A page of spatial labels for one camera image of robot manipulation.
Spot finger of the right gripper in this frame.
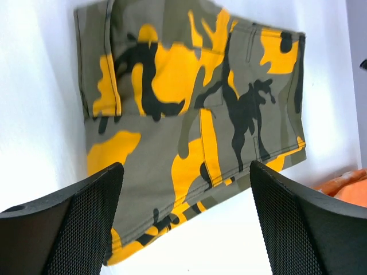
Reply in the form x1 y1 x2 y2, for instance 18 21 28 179
360 59 367 69

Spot folded orange trousers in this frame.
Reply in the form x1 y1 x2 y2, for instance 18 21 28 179
314 169 367 207

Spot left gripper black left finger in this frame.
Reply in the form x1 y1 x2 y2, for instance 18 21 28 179
1 162 124 274

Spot camouflage trousers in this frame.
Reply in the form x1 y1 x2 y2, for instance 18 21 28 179
73 1 306 266

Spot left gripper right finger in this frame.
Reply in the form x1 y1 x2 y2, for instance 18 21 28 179
250 161 366 274

